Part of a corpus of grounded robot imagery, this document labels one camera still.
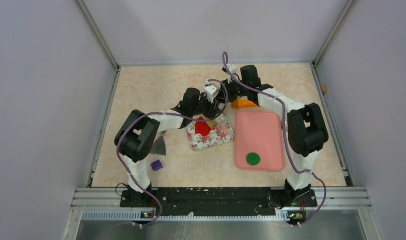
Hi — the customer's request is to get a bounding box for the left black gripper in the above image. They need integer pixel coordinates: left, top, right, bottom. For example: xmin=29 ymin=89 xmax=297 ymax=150
xmin=191 ymin=92 xmax=220 ymax=119

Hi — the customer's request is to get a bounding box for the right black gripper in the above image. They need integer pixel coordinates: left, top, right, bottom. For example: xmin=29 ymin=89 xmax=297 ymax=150
xmin=217 ymin=78 xmax=248 ymax=106

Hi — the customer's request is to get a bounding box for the red dough piece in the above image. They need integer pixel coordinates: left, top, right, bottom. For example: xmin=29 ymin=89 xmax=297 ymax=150
xmin=194 ymin=117 xmax=212 ymax=137

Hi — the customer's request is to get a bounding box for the wooden rolling pin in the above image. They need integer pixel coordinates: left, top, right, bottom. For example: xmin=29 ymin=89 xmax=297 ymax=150
xmin=206 ymin=119 xmax=217 ymax=130

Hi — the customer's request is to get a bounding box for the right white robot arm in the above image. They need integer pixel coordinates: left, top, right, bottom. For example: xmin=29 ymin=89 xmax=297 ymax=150
xmin=222 ymin=63 xmax=329 ymax=206

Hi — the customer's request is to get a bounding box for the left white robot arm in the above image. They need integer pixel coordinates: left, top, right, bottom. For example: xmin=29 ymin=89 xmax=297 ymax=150
xmin=114 ymin=86 xmax=228 ymax=207

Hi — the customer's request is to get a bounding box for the green dough disc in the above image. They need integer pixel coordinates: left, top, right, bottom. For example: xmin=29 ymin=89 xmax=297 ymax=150
xmin=246 ymin=152 xmax=261 ymax=166

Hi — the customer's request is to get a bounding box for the orange toy carrot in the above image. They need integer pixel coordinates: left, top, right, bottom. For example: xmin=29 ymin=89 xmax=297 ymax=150
xmin=231 ymin=98 xmax=258 ymax=109

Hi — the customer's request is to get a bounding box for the floral rectangular tray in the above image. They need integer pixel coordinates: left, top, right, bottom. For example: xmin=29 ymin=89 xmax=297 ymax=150
xmin=185 ymin=114 xmax=235 ymax=152

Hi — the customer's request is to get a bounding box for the pink plastic tray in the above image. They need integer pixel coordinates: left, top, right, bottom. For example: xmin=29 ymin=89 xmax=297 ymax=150
xmin=234 ymin=108 xmax=285 ymax=173

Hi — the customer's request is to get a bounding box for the purple cube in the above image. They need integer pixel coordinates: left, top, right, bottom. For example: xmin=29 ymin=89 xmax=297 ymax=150
xmin=150 ymin=160 xmax=163 ymax=172

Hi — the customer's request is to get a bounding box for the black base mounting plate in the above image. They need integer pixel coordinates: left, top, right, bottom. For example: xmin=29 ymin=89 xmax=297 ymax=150
xmin=120 ymin=187 xmax=318 ymax=217

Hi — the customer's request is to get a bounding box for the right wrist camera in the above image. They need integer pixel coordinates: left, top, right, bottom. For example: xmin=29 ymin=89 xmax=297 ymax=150
xmin=222 ymin=63 xmax=237 ymax=84

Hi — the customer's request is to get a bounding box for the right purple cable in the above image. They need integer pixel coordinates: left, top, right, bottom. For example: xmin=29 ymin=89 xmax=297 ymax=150
xmin=221 ymin=51 xmax=327 ymax=228

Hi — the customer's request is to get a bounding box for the metal scraper wooden handle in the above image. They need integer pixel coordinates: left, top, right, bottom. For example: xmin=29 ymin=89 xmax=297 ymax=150
xmin=150 ymin=131 xmax=166 ymax=156

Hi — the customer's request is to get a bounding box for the small brown wall clip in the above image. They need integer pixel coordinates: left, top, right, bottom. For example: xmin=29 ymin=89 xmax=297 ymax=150
xmin=320 ymin=84 xmax=328 ymax=94

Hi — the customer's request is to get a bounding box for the aluminium frame rail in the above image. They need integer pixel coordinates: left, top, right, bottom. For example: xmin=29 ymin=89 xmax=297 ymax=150
xmin=63 ymin=187 xmax=384 ymax=240

